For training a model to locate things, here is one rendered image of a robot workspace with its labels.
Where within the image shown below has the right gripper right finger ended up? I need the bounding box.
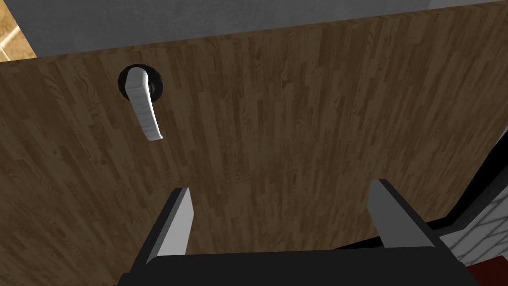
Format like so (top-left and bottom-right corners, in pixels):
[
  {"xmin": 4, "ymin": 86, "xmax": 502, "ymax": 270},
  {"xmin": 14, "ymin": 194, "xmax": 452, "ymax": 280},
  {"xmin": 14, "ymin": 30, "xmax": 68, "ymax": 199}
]
[{"xmin": 366, "ymin": 179, "xmax": 438, "ymax": 250}]

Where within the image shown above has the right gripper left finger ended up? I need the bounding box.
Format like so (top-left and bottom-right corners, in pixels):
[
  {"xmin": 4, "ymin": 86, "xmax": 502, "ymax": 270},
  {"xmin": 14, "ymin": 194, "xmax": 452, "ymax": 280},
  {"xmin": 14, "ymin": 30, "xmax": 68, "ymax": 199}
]
[{"xmin": 134, "ymin": 187, "xmax": 195, "ymax": 269}]

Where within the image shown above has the brown wooden door leaf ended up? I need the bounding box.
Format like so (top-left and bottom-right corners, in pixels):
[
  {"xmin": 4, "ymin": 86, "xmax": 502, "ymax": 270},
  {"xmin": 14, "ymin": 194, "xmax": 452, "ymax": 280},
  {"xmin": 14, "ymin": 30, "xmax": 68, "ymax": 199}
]
[{"xmin": 0, "ymin": 1, "xmax": 508, "ymax": 286}]

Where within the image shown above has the white lever door handle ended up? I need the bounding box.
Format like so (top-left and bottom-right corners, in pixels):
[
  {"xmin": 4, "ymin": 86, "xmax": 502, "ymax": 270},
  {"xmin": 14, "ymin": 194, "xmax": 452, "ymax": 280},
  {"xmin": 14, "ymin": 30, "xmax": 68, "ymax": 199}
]
[{"xmin": 117, "ymin": 64, "xmax": 165, "ymax": 142}]

